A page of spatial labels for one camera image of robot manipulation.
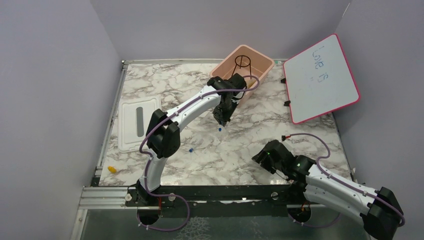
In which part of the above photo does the amber rubber tubing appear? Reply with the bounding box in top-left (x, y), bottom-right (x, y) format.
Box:
top-left (244, 77), bottom-right (257, 89)

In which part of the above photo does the black wire tripod ring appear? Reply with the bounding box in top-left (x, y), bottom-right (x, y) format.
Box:
top-left (231, 54), bottom-right (253, 80)

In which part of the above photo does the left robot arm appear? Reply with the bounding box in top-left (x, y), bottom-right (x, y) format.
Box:
top-left (135, 73), bottom-right (248, 206)

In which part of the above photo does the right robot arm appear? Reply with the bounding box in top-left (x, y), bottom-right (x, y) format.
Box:
top-left (252, 140), bottom-right (404, 240)

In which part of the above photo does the pink plastic bin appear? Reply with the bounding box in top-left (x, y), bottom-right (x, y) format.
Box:
top-left (208, 43), bottom-right (277, 108)

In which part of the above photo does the pink framed whiteboard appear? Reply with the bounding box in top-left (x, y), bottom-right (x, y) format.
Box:
top-left (282, 33), bottom-right (361, 124)

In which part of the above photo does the white plastic lid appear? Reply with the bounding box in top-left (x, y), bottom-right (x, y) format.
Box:
top-left (117, 95), bottom-right (162, 153)

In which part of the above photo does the small yellow object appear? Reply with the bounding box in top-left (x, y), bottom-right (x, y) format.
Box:
top-left (107, 166), bottom-right (117, 174)

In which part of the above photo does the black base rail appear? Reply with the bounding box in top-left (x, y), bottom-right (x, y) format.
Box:
top-left (79, 183), bottom-right (322, 220)

